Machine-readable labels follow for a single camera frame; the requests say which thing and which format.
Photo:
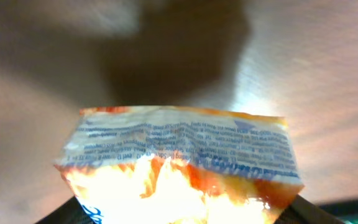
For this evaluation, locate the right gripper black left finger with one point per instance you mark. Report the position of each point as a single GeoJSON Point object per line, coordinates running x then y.
{"type": "Point", "coordinates": [70, 212]}

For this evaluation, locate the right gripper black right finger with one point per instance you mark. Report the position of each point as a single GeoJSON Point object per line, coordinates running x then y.
{"type": "Point", "coordinates": [302, 211]}

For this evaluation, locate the orange tissue pack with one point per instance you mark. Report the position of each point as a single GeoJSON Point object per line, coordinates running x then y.
{"type": "Point", "coordinates": [176, 164]}

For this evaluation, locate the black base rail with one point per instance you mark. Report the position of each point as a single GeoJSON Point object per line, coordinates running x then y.
{"type": "Point", "coordinates": [344, 210]}

